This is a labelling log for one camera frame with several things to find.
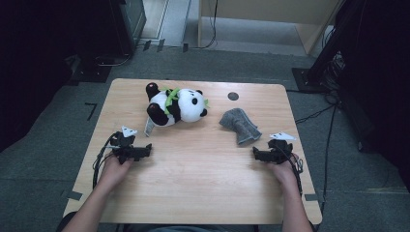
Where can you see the black metal stand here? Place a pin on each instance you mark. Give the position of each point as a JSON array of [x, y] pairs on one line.
[[325, 54]]

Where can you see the dark monitor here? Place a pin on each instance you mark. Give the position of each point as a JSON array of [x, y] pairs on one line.
[[132, 19]]

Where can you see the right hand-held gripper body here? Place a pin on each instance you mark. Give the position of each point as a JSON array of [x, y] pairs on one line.
[[281, 150]]

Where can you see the grey tape strip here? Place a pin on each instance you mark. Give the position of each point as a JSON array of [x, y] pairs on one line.
[[74, 195], [311, 197]]

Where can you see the dark curtain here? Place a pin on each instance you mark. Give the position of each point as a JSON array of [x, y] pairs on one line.
[[38, 64], [380, 80]]

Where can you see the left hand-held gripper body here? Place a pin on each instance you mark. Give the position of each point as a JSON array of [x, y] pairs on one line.
[[124, 141]]

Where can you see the grey cloth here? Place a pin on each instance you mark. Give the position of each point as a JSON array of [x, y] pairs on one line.
[[240, 124]]

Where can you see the person's left hand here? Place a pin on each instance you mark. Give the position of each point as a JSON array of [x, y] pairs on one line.
[[112, 170]]

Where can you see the dark round table grommet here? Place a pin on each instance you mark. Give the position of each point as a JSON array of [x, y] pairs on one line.
[[233, 96]]

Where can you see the dark floor tape piece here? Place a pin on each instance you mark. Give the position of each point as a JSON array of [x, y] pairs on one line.
[[146, 45], [161, 45], [185, 47]]

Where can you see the person's right hand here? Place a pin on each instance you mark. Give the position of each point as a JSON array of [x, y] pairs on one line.
[[285, 172]]

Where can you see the beige wooden cabinet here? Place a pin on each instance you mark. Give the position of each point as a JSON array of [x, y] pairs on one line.
[[257, 8]]

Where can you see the black stand base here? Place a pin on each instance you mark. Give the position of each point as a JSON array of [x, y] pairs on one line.
[[92, 73]]

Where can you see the panda plush toy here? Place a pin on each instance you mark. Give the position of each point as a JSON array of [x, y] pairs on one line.
[[188, 106]]

